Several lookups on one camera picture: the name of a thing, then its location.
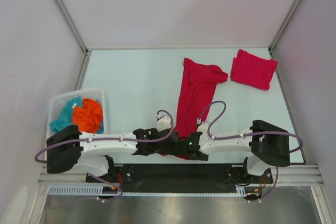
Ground magenta t shirt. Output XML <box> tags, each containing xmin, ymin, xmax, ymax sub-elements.
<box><xmin>230</xmin><ymin>49</ymin><xmax>278</xmax><ymax>91</ymax></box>
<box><xmin>159</xmin><ymin>57</ymin><xmax>228</xmax><ymax>161</ymax></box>

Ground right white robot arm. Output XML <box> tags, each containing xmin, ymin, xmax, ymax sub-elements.
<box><xmin>174</xmin><ymin>120</ymin><xmax>290</xmax><ymax>183</ymax></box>

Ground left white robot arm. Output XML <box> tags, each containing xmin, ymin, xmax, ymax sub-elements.
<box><xmin>46</xmin><ymin>125</ymin><xmax>178</xmax><ymax>182</ymax></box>

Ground orange t shirt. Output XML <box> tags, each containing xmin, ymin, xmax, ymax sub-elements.
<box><xmin>72</xmin><ymin>99</ymin><xmax>103</xmax><ymax>134</ymax></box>

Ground folded magenta t shirt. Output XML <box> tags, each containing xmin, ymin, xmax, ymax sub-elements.
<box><xmin>230</xmin><ymin>49</ymin><xmax>278</xmax><ymax>91</ymax></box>

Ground teal t shirt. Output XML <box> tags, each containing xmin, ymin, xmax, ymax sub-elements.
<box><xmin>49</xmin><ymin>97</ymin><xmax>105</xmax><ymax>135</ymax></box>

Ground white plastic laundry basket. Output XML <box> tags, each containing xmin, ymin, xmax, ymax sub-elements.
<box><xmin>46</xmin><ymin>88</ymin><xmax>108</xmax><ymax>139</ymax></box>

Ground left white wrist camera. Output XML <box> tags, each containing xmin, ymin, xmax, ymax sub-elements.
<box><xmin>156</xmin><ymin>114</ymin><xmax>172</xmax><ymax>132</ymax></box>

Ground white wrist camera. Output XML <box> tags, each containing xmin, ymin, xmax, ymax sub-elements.
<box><xmin>196</xmin><ymin>118</ymin><xmax>210</xmax><ymax>133</ymax></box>
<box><xmin>156</xmin><ymin>114</ymin><xmax>172</xmax><ymax>132</ymax></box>

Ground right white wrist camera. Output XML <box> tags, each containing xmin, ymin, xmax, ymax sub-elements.
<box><xmin>196</xmin><ymin>118</ymin><xmax>210</xmax><ymax>133</ymax></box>

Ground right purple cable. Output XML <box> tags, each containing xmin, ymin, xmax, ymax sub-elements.
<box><xmin>196</xmin><ymin>100</ymin><xmax>305</xmax><ymax>202</ymax></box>

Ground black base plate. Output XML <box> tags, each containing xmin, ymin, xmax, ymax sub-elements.
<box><xmin>100</xmin><ymin>164</ymin><xmax>274</xmax><ymax>190</ymax></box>

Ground grey slotted cable duct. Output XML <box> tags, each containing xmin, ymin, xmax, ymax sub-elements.
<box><xmin>48</xmin><ymin>185</ymin><xmax>260</xmax><ymax>197</ymax></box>

